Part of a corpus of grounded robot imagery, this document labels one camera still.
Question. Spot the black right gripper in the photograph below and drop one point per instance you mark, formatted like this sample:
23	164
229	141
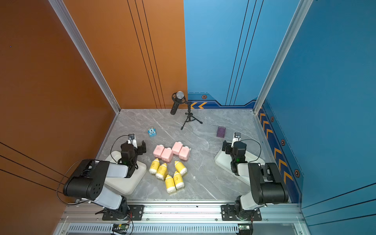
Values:
227	147

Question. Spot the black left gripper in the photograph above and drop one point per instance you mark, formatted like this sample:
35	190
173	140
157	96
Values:
139	148

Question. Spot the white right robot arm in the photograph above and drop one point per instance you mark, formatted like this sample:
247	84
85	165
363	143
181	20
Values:
264	179

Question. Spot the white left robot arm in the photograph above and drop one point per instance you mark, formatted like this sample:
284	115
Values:
87	182

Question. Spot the white right storage tray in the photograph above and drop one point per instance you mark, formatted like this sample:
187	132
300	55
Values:
241	169

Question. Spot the white storage tray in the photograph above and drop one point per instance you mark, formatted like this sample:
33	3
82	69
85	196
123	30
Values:
241	169
126	186

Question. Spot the pink pencil sharpener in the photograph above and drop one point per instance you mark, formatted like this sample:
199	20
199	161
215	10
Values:
157	153
167	155
177	148
184	153

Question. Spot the white left storage tray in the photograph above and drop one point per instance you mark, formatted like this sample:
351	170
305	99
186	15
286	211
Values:
126	186

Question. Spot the purple cube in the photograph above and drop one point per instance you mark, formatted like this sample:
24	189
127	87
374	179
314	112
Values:
221	131

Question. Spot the blue owl toy block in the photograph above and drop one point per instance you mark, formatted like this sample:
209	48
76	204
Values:
152	132

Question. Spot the black microphone tripod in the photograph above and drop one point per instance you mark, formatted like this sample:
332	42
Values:
190	116

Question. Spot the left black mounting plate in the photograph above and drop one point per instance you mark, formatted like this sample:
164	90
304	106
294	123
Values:
131	212

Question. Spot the black mounting plate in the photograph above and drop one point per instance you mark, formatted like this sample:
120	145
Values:
131	212
231	213

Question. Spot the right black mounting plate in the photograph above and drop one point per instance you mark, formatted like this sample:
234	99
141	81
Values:
231	213

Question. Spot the right small circuit board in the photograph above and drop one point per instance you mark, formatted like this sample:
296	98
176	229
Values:
245	229

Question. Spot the green circuit board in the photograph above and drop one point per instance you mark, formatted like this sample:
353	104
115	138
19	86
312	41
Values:
119	228

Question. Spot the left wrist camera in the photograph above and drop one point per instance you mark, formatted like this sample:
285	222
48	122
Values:
132	140

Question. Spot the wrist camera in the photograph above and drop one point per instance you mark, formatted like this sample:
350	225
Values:
132	140
236	138

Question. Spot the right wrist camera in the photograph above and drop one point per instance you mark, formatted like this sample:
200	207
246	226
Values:
236	138

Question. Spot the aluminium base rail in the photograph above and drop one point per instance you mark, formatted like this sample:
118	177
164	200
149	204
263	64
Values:
182	217

